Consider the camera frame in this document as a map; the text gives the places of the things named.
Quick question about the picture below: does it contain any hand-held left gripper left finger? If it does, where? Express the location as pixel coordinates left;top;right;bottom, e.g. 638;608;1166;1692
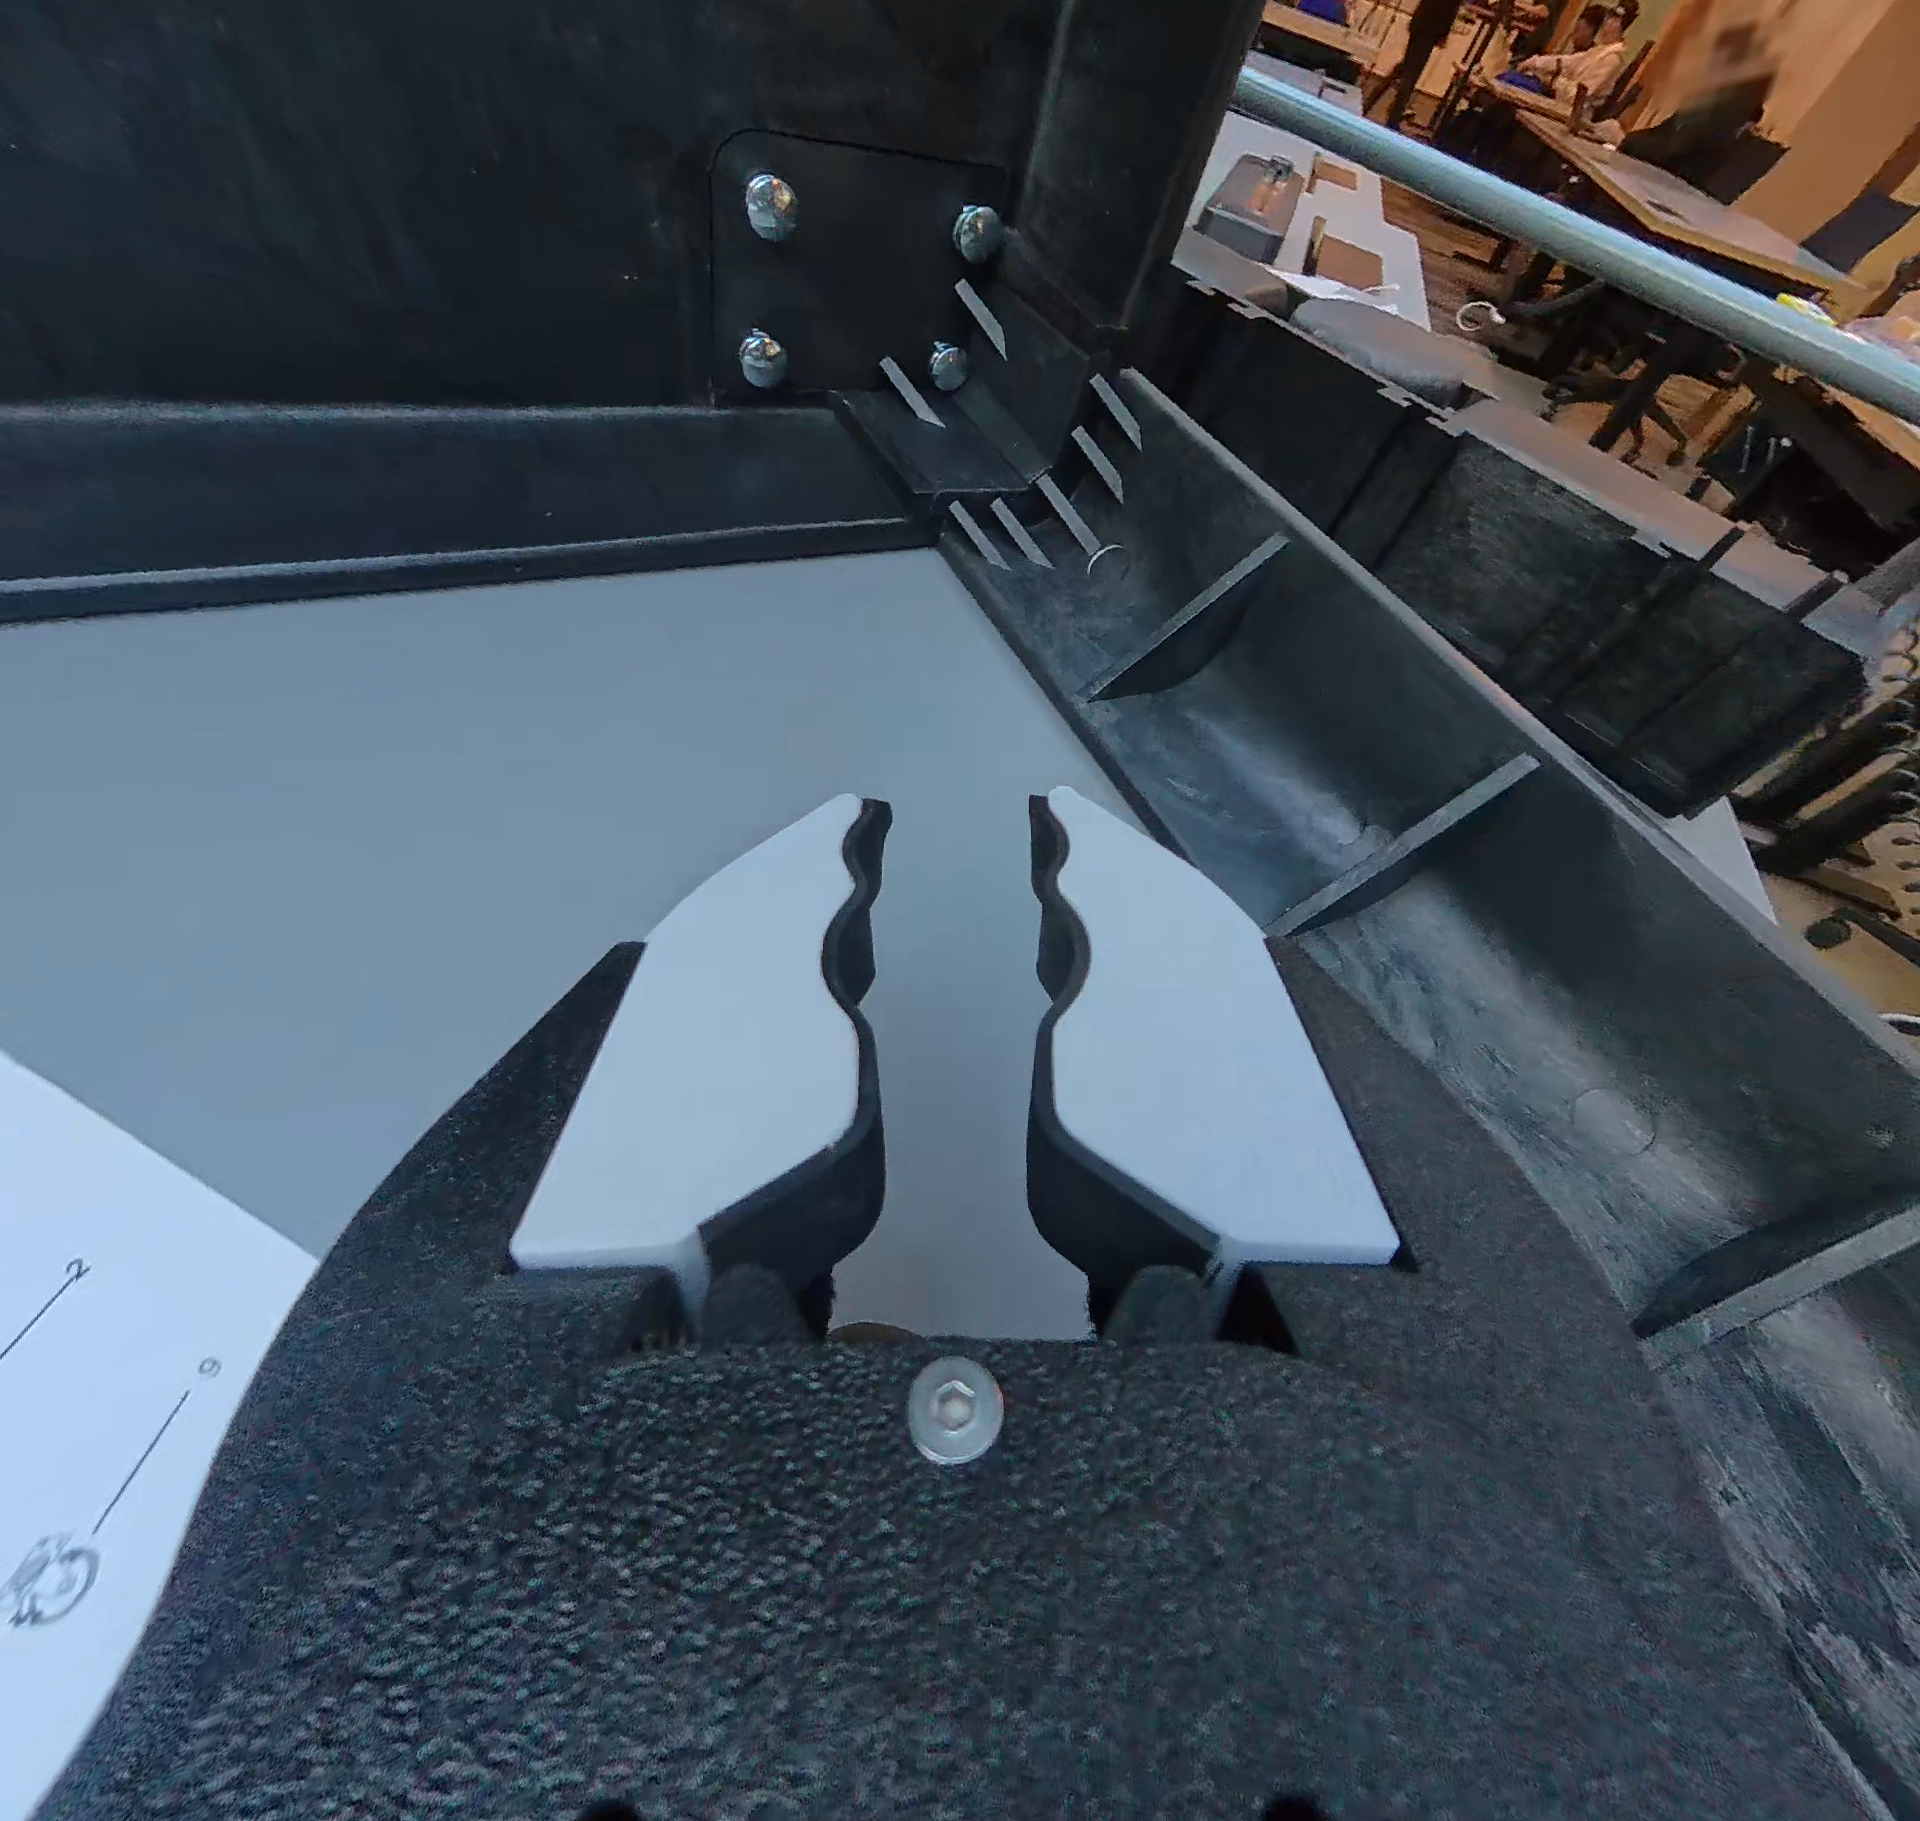
512;799;889;1316

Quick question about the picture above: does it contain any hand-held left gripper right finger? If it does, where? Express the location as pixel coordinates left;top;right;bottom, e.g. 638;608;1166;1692
1024;784;1405;1309

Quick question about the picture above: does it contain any white diagram paper sheet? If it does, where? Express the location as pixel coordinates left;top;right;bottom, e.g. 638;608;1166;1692
0;1048;325;1821

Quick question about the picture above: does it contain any black office chair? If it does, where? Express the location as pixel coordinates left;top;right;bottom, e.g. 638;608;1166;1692
1739;689;1920;957
1544;273;1705;459

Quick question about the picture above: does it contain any white table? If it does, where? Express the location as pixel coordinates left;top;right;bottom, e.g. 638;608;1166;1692
1174;103;1434;344

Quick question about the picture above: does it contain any grey box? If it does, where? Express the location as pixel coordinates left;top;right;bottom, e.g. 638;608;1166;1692
1199;152;1304;245

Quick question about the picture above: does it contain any grey metal pipe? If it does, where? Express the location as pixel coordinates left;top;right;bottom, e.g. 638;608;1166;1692
1235;62;1920;430

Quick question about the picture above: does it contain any wooden table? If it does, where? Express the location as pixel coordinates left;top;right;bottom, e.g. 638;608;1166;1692
1503;79;1863;296

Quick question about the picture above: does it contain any neighbouring black plastic enclosure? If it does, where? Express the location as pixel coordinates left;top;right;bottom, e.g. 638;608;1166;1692
1181;268;1867;813

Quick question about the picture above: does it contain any black corner bracket plate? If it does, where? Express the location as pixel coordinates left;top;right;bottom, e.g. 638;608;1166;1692
705;127;1016;409

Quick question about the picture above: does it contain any black plastic corner post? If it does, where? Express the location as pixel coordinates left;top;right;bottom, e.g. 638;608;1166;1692
1014;0;1309;370

